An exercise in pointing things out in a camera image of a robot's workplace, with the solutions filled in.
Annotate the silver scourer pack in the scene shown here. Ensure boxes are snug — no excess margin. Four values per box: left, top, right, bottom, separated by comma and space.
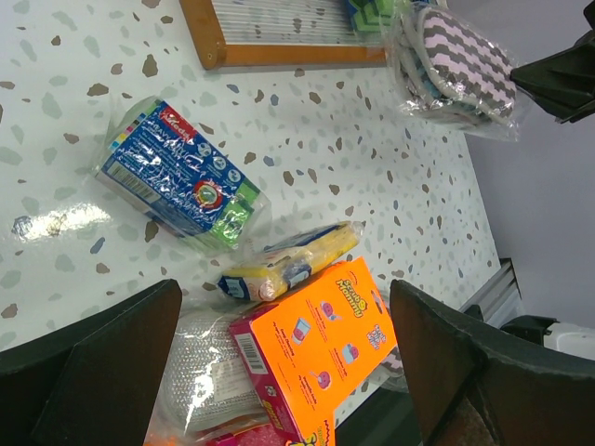
156, 309, 266, 445

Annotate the orange Scrub Mommy box back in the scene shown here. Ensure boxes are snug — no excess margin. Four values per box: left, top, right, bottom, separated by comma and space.
230, 257, 397, 445

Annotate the blue green sponge pack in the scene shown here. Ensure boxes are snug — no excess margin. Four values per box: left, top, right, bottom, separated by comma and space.
346, 0, 412, 35
92, 96, 270, 254

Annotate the pink grey zigzag pack lower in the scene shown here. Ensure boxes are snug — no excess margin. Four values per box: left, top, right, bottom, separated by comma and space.
370, 347, 409, 393

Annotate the yellow sponge pack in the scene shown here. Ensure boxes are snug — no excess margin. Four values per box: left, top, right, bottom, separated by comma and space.
218, 221, 364, 302

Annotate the orange wooden shelf rack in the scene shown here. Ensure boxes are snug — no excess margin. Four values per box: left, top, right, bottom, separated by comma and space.
180, 1, 385, 70

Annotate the pink grey zigzag sponge pack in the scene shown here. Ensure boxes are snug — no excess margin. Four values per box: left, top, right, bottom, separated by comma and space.
381, 1, 524, 140

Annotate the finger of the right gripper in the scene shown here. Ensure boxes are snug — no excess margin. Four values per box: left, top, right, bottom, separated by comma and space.
510, 44, 594, 124

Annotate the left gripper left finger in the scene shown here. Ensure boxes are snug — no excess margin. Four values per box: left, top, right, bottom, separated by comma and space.
1, 279, 182, 445

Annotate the aluminium rail frame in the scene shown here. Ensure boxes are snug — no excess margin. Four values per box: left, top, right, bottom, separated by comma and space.
460, 258, 526, 328

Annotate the pink Scrub Mommy box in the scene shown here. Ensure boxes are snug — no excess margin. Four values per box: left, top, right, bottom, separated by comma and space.
193, 417, 285, 446

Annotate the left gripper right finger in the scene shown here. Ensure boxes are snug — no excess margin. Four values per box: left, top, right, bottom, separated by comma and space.
390, 280, 594, 445

